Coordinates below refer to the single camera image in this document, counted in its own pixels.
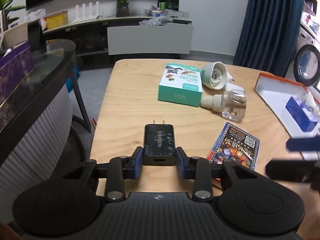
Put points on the blue curtain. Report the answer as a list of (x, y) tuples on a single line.
[(269, 35)]

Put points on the wooden table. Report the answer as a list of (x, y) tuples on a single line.
[(131, 101)]

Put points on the TV console cabinet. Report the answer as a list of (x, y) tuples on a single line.
[(113, 36)]

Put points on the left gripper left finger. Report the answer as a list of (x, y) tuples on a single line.
[(120, 169)]

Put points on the orange white open box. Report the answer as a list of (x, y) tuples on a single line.
[(275, 92)]

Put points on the clear plastic items pile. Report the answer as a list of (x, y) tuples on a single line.
[(156, 21)]

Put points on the black glass side table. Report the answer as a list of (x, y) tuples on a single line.
[(37, 137)]

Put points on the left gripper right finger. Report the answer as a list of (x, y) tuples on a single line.
[(197, 169)]

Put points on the black USB charger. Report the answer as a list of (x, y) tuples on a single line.
[(159, 145)]

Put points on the white wifi router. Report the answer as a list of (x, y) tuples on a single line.
[(86, 12)]

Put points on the white plug-in device in box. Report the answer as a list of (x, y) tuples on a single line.
[(310, 102)]

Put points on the white plastic bag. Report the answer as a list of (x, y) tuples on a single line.
[(39, 14)]

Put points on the blue small box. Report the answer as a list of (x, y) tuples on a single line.
[(301, 114)]

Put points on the black green display card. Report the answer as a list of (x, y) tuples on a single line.
[(169, 4)]

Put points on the blue playing card pack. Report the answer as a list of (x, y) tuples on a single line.
[(235, 144)]

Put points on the white mosquito repellent heater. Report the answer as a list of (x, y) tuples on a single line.
[(215, 75)]

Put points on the purple gold gift box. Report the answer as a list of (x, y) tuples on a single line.
[(16, 65)]

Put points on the green white bandage box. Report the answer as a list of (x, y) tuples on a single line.
[(180, 84)]

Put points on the clear liquid refill bottle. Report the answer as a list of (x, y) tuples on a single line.
[(231, 104)]

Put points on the yellow box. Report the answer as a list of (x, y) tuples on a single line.
[(57, 19)]

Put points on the wall shelf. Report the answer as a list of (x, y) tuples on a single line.
[(310, 15)]

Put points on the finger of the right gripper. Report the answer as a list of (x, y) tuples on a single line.
[(298, 171), (303, 144)]

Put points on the silver washing machine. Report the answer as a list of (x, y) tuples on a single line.
[(304, 63)]

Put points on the white square charger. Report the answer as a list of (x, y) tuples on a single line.
[(232, 87)]

